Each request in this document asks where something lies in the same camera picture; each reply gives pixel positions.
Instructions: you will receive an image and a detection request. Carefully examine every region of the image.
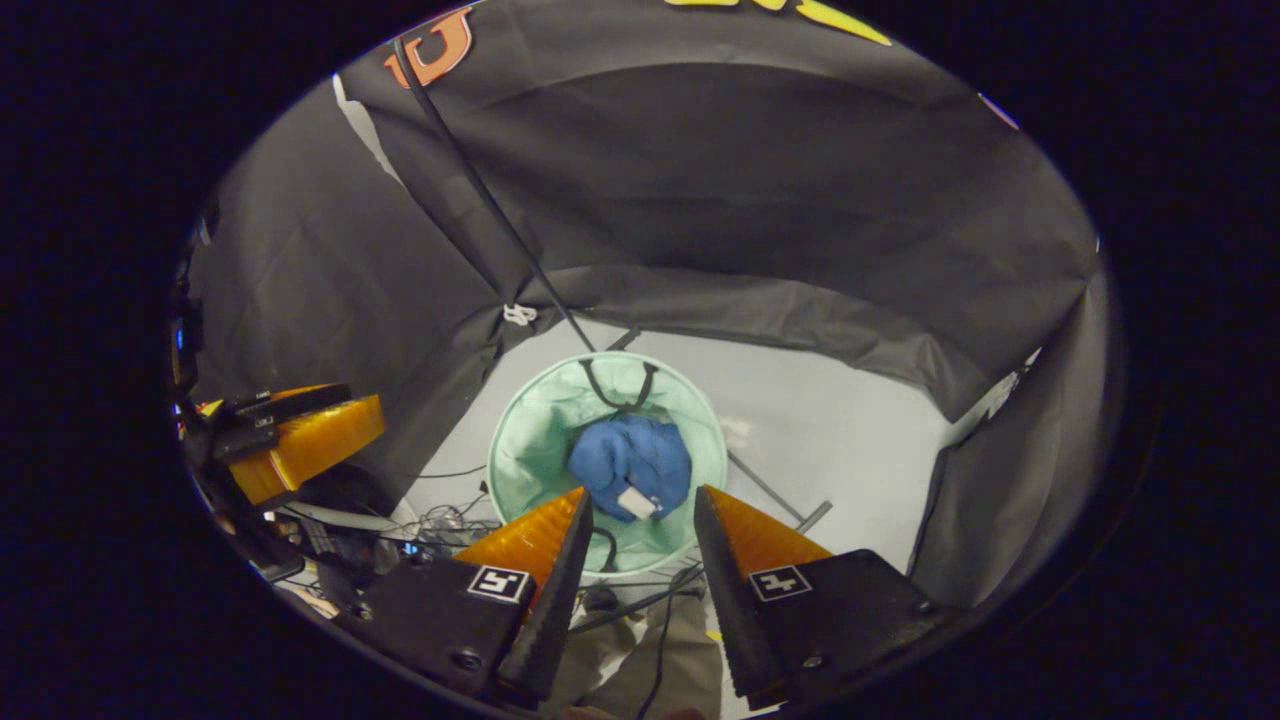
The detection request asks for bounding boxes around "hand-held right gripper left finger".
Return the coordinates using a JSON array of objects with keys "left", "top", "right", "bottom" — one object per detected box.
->
[{"left": 335, "top": 487, "right": 596, "bottom": 706}]

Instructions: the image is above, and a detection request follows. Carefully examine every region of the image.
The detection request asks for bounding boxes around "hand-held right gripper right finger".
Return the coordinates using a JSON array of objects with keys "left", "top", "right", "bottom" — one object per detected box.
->
[{"left": 693, "top": 485, "right": 966, "bottom": 711}]

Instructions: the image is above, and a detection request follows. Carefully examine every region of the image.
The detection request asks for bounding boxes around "green mesh laundry hamper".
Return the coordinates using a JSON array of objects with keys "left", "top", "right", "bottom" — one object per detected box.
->
[{"left": 487, "top": 351, "right": 729, "bottom": 581}]

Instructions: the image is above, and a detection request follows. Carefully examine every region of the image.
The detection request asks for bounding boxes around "blue corduroy jacket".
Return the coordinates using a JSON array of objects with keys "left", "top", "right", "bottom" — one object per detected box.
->
[{"left": 567, "top": 415, "right": 693, "bottom": 523}]

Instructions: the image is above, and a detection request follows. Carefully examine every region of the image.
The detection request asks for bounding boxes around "black clothes rack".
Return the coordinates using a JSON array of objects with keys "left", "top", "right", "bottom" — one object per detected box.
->
[{"left": 393, "top": 38, "right": 833, "bottom": 533}]

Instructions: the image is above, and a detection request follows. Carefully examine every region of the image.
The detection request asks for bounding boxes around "person's leg in khaki trousers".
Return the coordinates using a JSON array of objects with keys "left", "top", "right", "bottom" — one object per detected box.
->
[{"left": 545, "top": 590, "right": 723, "bottom": 720}]

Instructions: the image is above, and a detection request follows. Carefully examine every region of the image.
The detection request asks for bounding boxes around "black backdrop cloth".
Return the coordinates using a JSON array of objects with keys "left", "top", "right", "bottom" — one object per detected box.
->
[{"left": 185, "top": 0, "right": 1116, "bottom": 611}]

